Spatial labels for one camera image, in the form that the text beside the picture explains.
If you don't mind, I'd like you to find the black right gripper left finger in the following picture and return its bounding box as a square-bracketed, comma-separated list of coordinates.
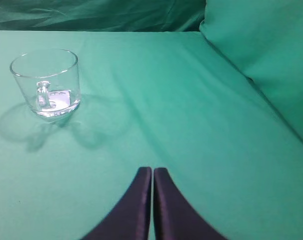
[83, 167, 152, 240]

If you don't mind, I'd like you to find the green table cloth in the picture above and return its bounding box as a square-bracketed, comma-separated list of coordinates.
[0, 30, 303, 240]

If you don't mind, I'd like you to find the transparent glass cup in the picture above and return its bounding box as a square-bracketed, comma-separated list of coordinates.
[9, 48, 81, 122]

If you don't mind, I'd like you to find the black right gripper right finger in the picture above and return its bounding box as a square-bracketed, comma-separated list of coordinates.
[153, 167, 225, 240]

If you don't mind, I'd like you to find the dark green backdrop cloth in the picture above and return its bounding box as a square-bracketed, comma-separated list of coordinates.
[0, 0, 206, 32]

